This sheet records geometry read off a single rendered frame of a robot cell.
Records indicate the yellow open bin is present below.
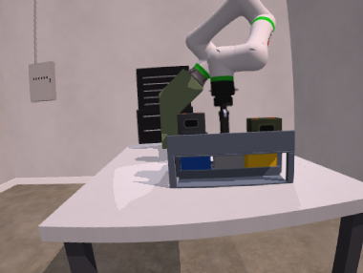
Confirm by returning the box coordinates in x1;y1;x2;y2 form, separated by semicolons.
245;154;277;168

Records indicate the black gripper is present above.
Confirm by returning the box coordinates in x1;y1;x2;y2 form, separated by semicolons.
214;96;233;134

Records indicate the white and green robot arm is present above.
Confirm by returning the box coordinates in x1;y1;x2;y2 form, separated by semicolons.
185;0;276;97

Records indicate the grey shelf rack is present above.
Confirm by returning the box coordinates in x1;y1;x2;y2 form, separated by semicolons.
166;130;295;188

